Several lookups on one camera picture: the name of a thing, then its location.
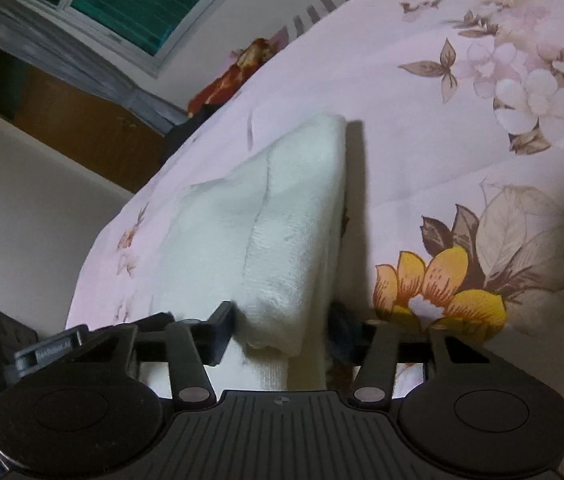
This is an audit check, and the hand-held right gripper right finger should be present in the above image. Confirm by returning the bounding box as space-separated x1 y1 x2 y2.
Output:
327 302 503 406

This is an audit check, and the pink floral bed sheet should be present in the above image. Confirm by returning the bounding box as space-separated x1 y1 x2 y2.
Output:
64 0 564 396

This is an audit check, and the red patterned cloth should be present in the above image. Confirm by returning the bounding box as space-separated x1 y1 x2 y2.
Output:
187 37 273 116

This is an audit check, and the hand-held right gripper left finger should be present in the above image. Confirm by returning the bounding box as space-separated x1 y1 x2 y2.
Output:
69 301 238 406

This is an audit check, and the dark cloth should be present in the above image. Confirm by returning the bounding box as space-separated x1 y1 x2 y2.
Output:
164 105 223 161

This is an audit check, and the grey curtain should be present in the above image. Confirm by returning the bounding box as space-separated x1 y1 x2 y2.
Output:
0 0 188 136

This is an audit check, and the brown wooden cabinet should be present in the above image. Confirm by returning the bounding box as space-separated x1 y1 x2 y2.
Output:
0 50 170 196

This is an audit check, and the white cloth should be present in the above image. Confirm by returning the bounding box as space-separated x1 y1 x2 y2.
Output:
139 112 350 393

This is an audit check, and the window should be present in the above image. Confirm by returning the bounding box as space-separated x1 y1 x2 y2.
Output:
14 0 258 78

